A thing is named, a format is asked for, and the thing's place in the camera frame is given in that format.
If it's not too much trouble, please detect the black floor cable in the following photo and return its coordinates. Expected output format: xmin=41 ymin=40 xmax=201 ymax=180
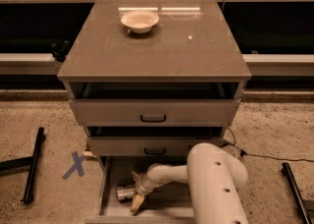
xmin=221 ymin=127 xmax=314 ymax=163

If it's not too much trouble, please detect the bottom grey drawer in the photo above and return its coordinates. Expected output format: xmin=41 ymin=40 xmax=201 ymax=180
xmin=85 ymin=156 xmax=195 ymax=224

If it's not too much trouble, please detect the black clamp knob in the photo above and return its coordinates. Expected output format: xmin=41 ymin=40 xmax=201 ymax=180
xmin=51 ymin=40 xmax=70 ymax=62

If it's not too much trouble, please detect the grey drawer cabinet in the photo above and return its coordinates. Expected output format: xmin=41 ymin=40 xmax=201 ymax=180
xmin=57 ymin=0 xmax=252 ymax=160

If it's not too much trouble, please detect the grey drawer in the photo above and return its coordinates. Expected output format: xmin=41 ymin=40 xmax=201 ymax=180
xmin=68 ymin=82 xmax=245 ymax=128
xmin=85 ymin=156 xmax=195 ymax=224
xmin=86 ymin=127 xmax=226 ymax=156

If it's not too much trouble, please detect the blue tape cross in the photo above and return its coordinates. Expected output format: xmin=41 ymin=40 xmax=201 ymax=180
xmin=62 ymin=151 xmax=85 ymax=180

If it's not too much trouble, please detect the top grey drawer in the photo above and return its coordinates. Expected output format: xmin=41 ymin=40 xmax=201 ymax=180
xmin=68 ymin=82 xmax=245 ymax=128

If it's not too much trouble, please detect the middle grey drawer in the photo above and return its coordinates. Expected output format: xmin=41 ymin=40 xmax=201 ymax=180
xmin=86 ymin=127 xmax=226 ymax=156

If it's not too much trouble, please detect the black metal stand right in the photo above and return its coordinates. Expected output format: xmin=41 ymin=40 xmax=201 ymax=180
xmin=282 ymin=162 xmax=314 ymax=224

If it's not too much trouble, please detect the silver 7up can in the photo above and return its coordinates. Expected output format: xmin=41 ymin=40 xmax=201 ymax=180
xmin=116 ymin=185 xmax=135 ymax=201

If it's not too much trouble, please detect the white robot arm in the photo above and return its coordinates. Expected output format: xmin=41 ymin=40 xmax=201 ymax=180
xmin=131 ymin=143 xmax=248 ymax=224

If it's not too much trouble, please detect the white bowl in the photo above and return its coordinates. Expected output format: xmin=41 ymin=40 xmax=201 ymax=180
xmin=121 ymin=10 xmax=159 ymax=33

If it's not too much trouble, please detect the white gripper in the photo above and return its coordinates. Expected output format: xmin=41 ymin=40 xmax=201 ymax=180
xmin=131 ymin=171 xmax=154 ymax=212

